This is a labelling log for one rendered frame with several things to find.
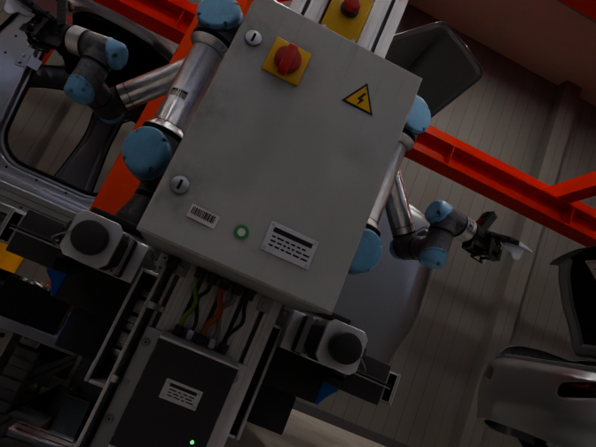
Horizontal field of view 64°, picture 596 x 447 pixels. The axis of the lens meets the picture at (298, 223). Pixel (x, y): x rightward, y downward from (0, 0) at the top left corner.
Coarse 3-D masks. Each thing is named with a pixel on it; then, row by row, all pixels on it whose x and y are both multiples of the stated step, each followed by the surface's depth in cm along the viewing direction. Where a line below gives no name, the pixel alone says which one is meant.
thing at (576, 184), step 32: (96, 0) 460; (128, 0) 459; (160, 0) 459; (288, 0) 530; (576, 0) 261; (160, 32) 468; (416, 160) 505; (448, 160) 494; (480, 160) 500; (480, 192) 517; (512, 192) 514; (544, 192) 511; (576, 192) 490; (544, 224) 528; (576, 224) 525
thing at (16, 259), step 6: (0, 246) 505; (6, 246) 506; (0, 252) 504; (6, 252) 506; (0, 258) 504; (6, 258) 507; (12, 258) 511; (18, 258) 517; (0, 264) 504; (6, 264) 508; (12, 264) 513; (18, 264) 522; (6, 270) 509; (12, 270) 516
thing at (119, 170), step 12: (240, 0) 201; (252, 0) 212; (192, 24) 195; (180, 48) 192; (156, 108) 186; (144, 120) 184; (120, 156) 179; (120, 168) 179; (108, 180) 177; (120, 180) 178; (132, 180) 179; (108, 192) 176; (120, 192) 177; (132, 192) 178; (96, 204) 175; (108, 204) 176; (120, 204) 177
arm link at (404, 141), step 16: (416, 96) 133; (416, 112) 132; (416, 128) 131; (400, 144) 132; (400, 160) 132; (384, 192) 128; (368, 224) 124; (368, 240) 122; (368, 256) 122; (352, 272) 123
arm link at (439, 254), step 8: (432, 232) 140; (440, 232) 139; (448, 232) 139; (416, 240) 144; (424, 240) 141; (432, 240) 139; (440, 240) 138; (448, 240) 139; (416, 248) 143; (424, 248) 139; (432, 248) 137; (440, 248) 137; (448, 248) 139; (416, 256) 145; (424, 256) 138; (432, 256) 137; (440, 256) 137; (424, 264) 142; (432, 264) 138; (440, 264) 137
